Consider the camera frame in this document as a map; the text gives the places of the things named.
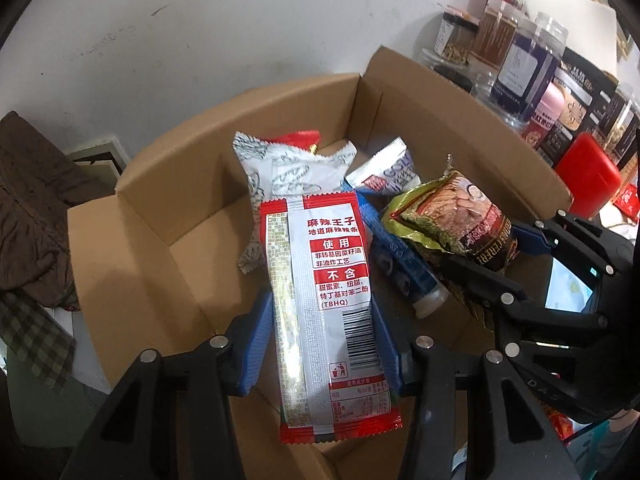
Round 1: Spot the blue tablet tube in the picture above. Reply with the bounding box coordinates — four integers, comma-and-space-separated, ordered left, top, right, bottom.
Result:
356, 192, 449, 320

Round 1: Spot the green brown cereal snack bag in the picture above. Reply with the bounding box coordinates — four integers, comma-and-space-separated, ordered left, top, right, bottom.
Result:
381, 160, 518, 272

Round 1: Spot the purple white Gozki snack bag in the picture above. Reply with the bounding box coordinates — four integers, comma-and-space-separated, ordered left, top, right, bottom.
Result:
345, 138, 421, 196

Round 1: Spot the red white spicy strip packet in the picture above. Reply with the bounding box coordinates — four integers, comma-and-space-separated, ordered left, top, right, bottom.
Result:
260, 192, 402, 444

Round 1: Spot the small red snack packet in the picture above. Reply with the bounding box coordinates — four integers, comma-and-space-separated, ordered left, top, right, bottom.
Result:
266, 130, 321, 154

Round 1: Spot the white bread print snack bag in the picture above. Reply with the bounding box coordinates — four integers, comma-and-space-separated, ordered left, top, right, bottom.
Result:
232, 131, 357, 274

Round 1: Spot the red cylindrical canister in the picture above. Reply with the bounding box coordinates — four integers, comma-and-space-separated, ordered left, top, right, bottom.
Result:
554, 132, 622, 219

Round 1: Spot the pink lidded canister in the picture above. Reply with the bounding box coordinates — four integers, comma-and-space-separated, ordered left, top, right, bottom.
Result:
521, 82, 565, 148

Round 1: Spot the black standup pouch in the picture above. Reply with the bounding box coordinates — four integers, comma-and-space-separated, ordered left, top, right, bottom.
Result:
537, 48, 618, 167

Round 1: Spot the brown cardboard box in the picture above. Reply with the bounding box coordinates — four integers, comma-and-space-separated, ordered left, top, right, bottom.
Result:
67, 45, 574, 480

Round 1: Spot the dark blue label jar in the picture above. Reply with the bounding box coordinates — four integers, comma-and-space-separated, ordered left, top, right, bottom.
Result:
490, 12, 568, 122

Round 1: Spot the brown jacket on chair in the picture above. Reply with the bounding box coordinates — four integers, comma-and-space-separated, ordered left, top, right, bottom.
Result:
1, 112, 113, 308

